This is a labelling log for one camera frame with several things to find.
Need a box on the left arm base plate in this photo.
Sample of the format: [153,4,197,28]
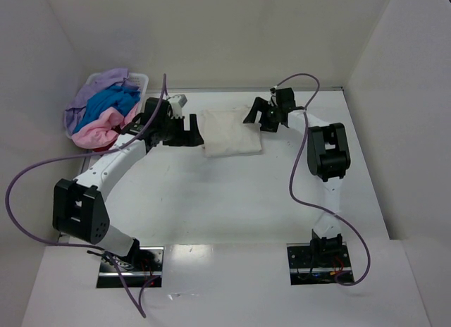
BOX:
[87,247,165,289]

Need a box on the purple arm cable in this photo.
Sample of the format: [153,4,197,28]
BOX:
[6,73,168,319]
[271,73,371,288]

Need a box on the white t shirt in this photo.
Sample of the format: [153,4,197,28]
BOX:
[199,106,262,158]

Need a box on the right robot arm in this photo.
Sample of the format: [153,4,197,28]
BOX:
[243,88,351,264]

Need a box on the blue t shirt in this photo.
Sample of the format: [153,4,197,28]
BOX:
[73,85,141,134]

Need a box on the dark red t shirt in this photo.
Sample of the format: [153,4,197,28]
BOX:
[92,128,121,152]

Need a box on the white plastic laundry basket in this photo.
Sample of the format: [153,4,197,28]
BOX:
[63,68,149,137]

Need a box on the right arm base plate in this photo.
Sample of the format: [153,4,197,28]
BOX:
[287,244,354,285]

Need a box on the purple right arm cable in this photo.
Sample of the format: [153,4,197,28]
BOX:
[271,73,371,288]

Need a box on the lavender t shirt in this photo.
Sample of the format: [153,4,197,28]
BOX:
[63,68,148,136]

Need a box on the pink t shirt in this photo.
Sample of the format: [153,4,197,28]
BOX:
[71,103,141,149]

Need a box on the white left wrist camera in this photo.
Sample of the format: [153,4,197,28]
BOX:
[168,94,187,118]

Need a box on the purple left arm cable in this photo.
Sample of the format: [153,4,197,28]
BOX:
[6,73,168,319]

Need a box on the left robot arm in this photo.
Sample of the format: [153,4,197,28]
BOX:
[52,94,204,270]

